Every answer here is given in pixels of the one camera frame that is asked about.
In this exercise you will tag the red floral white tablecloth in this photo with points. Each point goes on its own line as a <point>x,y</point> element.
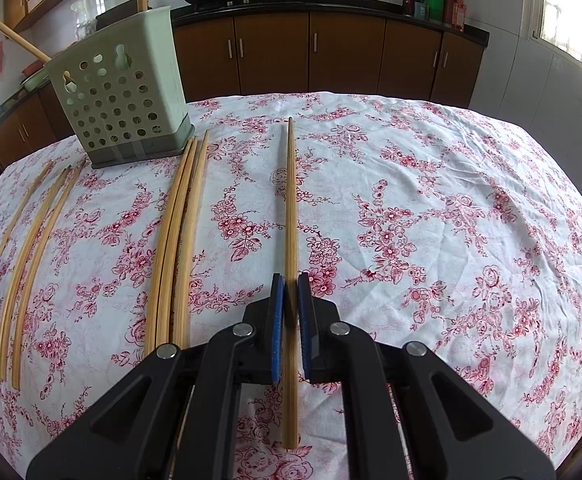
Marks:
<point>421,210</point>

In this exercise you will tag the red basin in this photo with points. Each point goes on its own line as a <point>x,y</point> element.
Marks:
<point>35,67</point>

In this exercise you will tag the black kitchen countertop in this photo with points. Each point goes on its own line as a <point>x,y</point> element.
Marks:
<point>321,0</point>

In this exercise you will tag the green basin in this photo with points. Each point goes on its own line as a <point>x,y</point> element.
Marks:
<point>36,82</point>

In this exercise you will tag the green perforated chopstick holder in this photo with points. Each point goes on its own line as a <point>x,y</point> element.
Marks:
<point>136,60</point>

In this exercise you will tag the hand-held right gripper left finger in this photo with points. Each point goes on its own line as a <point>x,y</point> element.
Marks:
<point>277,330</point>

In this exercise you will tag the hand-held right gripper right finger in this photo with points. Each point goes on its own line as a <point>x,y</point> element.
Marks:
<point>305,330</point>

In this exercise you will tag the brown lower kitchen cabinets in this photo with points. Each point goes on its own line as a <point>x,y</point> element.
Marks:
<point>346,55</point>

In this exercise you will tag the red packet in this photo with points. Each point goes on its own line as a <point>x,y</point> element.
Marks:
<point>459,12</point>

